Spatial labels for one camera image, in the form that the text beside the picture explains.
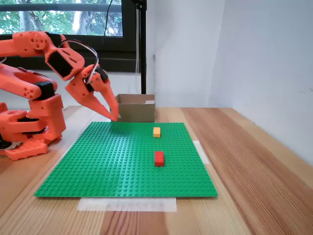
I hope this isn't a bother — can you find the open cardboard box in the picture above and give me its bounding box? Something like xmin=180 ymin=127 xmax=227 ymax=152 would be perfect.
xmin=114 ymin=94 xmax=157 ymax=123

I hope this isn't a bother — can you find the green lego baseplate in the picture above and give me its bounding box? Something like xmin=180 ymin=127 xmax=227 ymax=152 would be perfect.
xmin=33 ymin=121 xmax=219 ymax=198

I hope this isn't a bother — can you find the red lego block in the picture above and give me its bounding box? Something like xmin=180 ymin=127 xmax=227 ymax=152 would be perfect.
xmin=154 ymin=151 xmax=165 ymax=167

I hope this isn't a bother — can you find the black table clamp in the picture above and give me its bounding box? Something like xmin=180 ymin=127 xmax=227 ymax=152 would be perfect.
xmin=0 ymin=133 xmax=15 ymax=150

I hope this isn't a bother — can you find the masking tape strip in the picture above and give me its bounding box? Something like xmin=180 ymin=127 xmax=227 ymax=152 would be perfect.
xmin=77 ymin=196 xmax=177 ymax=212
xmin=192 ymin=140 xmax=210 ymax=165

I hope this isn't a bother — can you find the black window frame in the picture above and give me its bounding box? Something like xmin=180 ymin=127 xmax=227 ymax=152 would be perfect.
xmin=0 ymin=0 xmax=147 ymax=73

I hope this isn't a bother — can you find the hanging black cable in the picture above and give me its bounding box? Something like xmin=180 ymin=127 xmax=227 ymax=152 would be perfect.
xmin=101 ymin=0 xmax=113 ymax=45

